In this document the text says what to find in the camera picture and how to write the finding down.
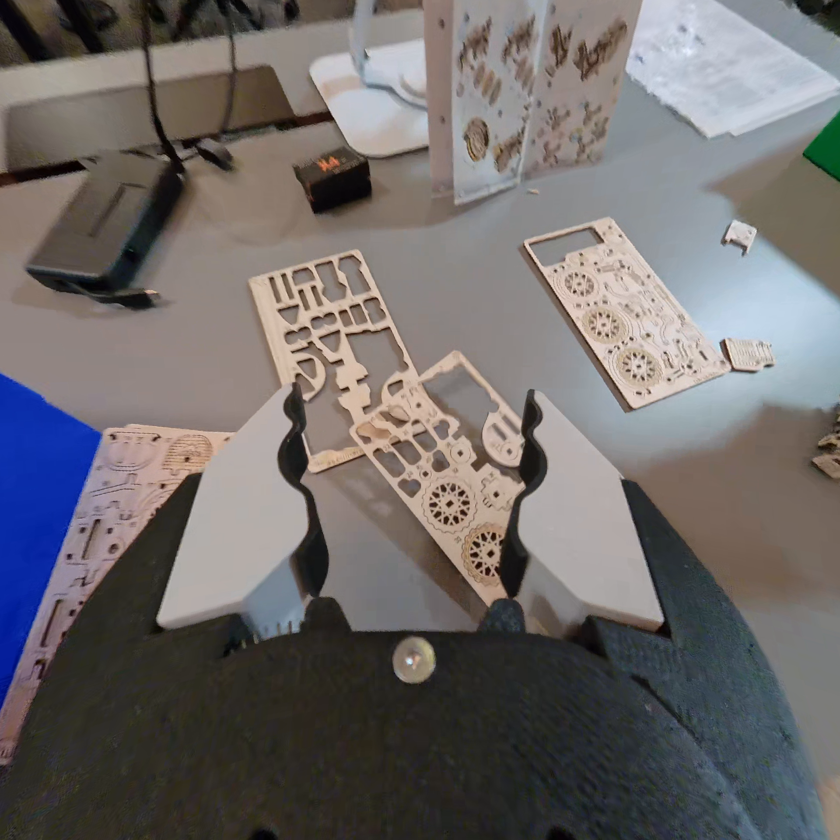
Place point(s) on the assembled wooden puzzle parts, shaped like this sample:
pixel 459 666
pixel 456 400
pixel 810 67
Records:
pixel 830 453

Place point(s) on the wooden puzzle sheet with wheels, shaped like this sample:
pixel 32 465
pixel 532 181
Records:
pixel 453 505
pixel 630 328

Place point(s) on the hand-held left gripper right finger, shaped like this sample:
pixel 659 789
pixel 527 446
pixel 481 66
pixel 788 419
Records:
pixel 584 531

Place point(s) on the white printed paper sheet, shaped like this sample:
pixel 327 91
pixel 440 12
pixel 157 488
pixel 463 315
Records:
pixel 722 59

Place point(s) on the blue sheet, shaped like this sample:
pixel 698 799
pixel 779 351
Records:
pixel 33 492

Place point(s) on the white stand base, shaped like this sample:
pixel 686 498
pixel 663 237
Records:
pixel 367 98

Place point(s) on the small slatted wooden puzzle piece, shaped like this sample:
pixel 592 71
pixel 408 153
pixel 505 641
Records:
pixel 748 354

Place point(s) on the dark flat laptop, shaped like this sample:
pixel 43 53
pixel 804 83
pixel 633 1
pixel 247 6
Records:
pixel 65 124

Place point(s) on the green box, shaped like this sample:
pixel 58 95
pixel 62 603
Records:
pixel 825 151

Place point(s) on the black power bank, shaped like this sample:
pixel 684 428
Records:
pixel 105 216

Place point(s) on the wooden puzzle sheet with slots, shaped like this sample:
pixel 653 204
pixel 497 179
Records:
pixel 118 499

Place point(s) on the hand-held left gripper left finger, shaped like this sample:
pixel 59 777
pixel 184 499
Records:
pixel 229 538

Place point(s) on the empty wooden puzzle sheet frame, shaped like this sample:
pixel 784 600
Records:
pixel 354 390

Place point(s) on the printed instruction booklet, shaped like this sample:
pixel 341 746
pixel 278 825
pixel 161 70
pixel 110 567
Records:
pixel 472 98

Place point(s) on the grey desk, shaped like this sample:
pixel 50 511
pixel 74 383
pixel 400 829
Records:
pixel 459 262

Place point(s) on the small black box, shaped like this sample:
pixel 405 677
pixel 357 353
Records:
pixel 334 184

